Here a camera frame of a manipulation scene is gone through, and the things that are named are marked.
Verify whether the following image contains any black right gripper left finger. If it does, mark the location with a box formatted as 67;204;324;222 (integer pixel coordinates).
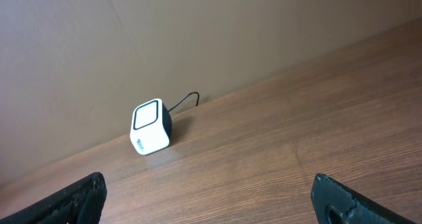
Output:
1;172;107;224

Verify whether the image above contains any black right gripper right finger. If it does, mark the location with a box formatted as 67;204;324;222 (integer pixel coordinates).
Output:
311;173;415;224

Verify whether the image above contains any white barcode scanner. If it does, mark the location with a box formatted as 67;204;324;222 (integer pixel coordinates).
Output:
129;98;172;155

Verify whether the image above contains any black scanner cable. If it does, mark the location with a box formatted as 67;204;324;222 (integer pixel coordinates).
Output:
167;91;200;113

